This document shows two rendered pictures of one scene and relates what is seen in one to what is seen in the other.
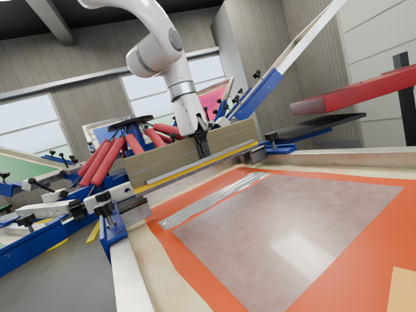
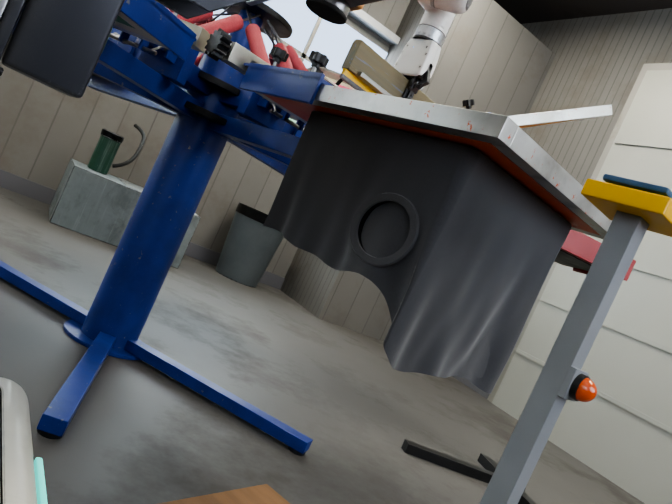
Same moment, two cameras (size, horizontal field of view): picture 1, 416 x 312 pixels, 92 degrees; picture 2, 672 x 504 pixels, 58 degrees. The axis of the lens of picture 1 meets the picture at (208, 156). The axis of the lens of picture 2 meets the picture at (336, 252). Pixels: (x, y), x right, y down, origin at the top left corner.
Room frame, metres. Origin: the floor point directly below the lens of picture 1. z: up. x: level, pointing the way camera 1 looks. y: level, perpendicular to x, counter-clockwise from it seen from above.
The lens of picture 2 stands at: (-0.91, 0.45, 0.71)
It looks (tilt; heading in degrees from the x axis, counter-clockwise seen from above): 2 degrees down; 343
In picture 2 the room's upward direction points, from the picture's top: 25 degrees clockwise
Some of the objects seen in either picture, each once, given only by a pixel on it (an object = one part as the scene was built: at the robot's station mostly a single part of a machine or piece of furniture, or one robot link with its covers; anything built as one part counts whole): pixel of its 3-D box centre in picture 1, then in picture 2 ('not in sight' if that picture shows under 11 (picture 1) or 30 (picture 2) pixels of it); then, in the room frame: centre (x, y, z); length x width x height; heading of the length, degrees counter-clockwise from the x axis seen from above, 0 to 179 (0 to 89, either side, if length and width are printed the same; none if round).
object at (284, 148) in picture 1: (260, 156); not in sight; (0.77, -0.20, 0.98); 0.30 x 0.05 x 0.07; 27
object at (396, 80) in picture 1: (351, 93); (538, 234); (1.30, -1.00, 1.06); 0.61 x 0.46 x 0.12; 87
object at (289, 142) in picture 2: not in sight; (304, 151); (0.82, 0.14, 0.89); 1.24 x 0.06 x 0.06; 27
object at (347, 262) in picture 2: not in sight; (355, 210); (0.30, 0.08, 0.77); 0.46 x 0.09 x 0.36; 27
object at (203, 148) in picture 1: (204, 145); (412, 94); (0.54, 0.00, 1.11); 0.03 x 0.03 x 0.07; 27
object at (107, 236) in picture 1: (114, 226); (285, 85); (0.52, 0.30, 0.98); 0.30 x 0.05 x 0.07; 27
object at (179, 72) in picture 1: (161, 67); (434, 4); (0.55, 0.04, 1.33); 0.15 x 0.10 x 0.11; 144
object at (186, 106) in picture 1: (189, 113); (418, 59); (0.57, 0.01, 1.20); 0.10 x 0.08 x 0.11; 27
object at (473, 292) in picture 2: not in sight; (481, 286); (0.18, -0.19, 0.74); 0.45 x 0.03 x 0.43; 117
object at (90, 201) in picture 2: not in sight; (134, 185); (3.77, 0.65, 0.42); 0.90 x 0.70 x 0.84; 102
